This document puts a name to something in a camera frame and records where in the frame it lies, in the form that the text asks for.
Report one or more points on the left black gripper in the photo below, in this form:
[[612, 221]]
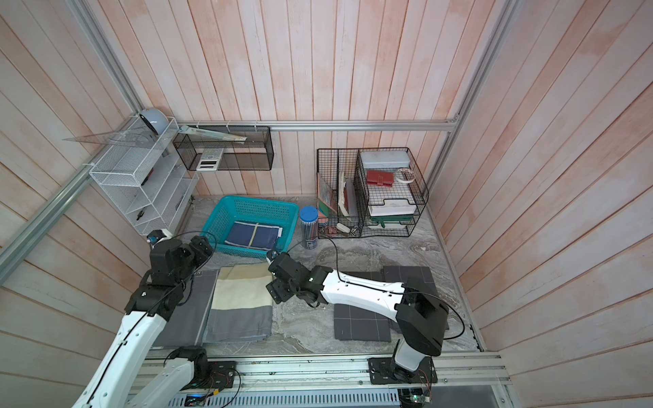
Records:
[[192, 249]]

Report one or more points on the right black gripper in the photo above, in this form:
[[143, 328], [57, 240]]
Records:
[[277, 292]]

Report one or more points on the blue plaid pillowcase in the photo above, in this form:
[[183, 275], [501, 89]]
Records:
[[255, 236]]

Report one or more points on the beige grey striped pillowcase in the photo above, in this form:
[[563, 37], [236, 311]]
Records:
[[242, 308]]

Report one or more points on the plain grey pillowcase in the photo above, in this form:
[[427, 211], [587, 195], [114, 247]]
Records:
[[188, 322]]

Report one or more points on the teal plastic basket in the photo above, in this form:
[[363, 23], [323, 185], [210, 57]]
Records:
[[244, 209]]

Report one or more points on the dark grey checked pillowcase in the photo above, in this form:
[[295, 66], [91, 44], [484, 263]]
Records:
[[422, 274], [355, 324]]

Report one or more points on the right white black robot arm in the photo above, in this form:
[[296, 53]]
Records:
[[420, 314]]

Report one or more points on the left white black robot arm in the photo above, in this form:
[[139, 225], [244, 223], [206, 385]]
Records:
[[150, 307]]

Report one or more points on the blue lid pen cup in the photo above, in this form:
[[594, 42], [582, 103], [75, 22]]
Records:
[[308, 217]]

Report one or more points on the white calculator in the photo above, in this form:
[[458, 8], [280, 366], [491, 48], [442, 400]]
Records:
[[209, 160]]

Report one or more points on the white book stack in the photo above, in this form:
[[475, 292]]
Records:
[[392, 207]]

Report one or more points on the clear triangle ruler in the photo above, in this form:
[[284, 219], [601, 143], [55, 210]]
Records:
[[140, 137]]

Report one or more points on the red wallet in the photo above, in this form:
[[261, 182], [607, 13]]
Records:
[[380, 178]]

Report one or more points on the grey round tape roll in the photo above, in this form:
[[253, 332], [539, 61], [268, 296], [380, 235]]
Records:
[[155, 120]]

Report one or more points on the white pencil case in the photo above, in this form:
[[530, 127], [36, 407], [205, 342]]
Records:
[[385, 159]]

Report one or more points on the white tape roll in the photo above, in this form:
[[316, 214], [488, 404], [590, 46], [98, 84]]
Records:
[[405, 176]]

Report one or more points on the white wire wall shelf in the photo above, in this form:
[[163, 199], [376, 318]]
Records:
[[151, 188]]

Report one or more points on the black wire desk organizer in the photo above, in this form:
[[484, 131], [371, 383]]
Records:
[[343, 196]]

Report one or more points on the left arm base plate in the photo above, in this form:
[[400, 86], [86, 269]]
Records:
[[218, 375]]

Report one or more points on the black wire wall basket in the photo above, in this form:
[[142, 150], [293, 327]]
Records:
[[246, 148]]

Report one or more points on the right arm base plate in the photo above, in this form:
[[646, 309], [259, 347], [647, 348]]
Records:
[[384, 371]]

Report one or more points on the aluminium mounting rail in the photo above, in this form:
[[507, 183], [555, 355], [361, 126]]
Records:
[[317, 372]]

